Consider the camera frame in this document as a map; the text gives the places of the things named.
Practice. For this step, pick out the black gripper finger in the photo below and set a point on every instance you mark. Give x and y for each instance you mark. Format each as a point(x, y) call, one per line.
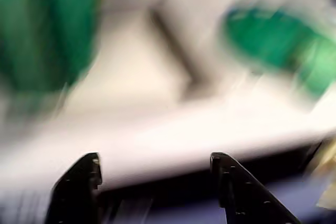
point(76, 190)
point(241, 195)

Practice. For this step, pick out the green cloth on right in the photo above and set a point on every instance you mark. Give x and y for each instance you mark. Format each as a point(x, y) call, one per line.
point(278, 40)

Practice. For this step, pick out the green cloth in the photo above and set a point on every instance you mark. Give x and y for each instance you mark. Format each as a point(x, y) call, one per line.
point(278, 40)
point(44, 30)

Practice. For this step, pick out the green cloth on left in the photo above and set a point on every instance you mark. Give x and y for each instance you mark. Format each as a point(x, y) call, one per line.
point(44, 30)

